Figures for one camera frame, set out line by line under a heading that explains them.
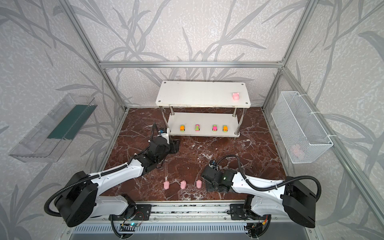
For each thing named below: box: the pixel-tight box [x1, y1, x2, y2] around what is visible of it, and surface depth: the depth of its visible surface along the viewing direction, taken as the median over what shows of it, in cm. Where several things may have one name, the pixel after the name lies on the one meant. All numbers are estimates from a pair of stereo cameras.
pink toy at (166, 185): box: [163, 180, 170, 190], surface depth 83 cm
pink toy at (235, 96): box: [232, 92, 240, 101], surface depth 79 cm
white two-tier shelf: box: [155, 80, 252, 138], surface depth 87 cm
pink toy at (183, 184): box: [180, 180, 187, 189], surface depth 82 cm
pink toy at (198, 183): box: [196, 179, 202, 189], surface depth 84 cm
